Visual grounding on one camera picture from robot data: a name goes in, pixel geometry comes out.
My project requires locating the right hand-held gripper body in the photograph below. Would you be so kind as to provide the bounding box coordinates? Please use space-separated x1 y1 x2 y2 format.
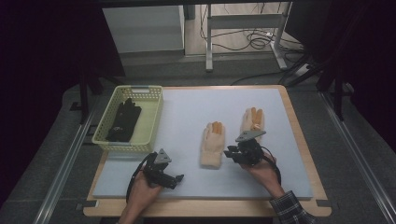
234 130 267 167

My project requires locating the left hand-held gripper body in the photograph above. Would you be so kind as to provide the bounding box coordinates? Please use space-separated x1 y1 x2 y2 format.
143 147 173 189

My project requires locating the beige knit glove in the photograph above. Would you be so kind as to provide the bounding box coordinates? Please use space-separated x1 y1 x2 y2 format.
200 120 226 170
239 106 265 139

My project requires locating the pale green plastic basket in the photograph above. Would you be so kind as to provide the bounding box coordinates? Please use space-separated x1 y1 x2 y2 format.
92 85 164 153

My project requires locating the black glove with small print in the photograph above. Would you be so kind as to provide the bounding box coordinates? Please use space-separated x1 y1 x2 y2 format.
105 102 138 144

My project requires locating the person's right hand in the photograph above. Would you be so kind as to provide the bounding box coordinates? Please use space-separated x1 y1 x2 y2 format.
240 155 285 201

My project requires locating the person's left hand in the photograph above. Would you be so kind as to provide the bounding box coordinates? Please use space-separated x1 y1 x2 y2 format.
127 170 164 210

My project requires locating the pale grey table mat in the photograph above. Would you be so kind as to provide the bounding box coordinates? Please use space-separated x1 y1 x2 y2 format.
92 88 314 201

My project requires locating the white power strip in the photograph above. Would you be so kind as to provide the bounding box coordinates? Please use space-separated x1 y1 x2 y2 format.
293 63 313 77

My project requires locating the black metal stand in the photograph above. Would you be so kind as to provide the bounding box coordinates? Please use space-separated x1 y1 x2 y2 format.
286 52 348 122
76 55 106 125

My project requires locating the white cabinet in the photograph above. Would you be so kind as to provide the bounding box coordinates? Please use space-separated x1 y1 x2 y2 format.
102 4 186 54

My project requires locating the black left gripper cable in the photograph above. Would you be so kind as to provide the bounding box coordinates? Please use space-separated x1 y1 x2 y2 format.
125 151 154 203

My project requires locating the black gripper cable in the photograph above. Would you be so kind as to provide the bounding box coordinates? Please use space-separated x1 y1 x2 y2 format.
125 151 154 203
261 146 282 185

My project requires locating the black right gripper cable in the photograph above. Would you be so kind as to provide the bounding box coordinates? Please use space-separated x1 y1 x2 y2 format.
261 146 282 185

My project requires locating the aluminium rail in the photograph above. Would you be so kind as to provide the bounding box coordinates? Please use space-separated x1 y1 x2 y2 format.
319 91 396 224
32 105 98 224

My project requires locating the tangle of black floor cables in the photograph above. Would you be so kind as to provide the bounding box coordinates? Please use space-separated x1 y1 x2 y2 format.
199 3 305 53

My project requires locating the white metal desk frame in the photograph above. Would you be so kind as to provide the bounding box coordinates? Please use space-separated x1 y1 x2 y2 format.
205 1 294 73

